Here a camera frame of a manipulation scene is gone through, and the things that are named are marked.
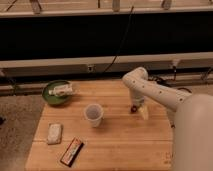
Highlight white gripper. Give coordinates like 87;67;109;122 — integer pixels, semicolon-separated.
132;97;149;120

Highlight red pepper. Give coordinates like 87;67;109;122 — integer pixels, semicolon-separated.
130;105;137;113

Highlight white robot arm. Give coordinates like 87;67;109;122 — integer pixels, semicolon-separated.
122;67;213;171

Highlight translucent ceramic cup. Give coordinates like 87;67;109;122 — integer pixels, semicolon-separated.
84;103;104;127

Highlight wooden cutting board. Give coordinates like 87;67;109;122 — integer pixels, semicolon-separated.
25;80;172;171

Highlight brown candy bar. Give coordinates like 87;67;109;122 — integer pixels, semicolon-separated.
60;138;84;167

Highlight white bottle in bowl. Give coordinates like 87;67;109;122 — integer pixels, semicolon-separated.
48;84;73;97

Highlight green bowl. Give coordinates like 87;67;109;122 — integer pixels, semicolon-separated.
42;80;75;106

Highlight white wrapped packet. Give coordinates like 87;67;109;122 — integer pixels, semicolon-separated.
47;123;63;145

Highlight black cable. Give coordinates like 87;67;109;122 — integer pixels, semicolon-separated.
101;5;135;74

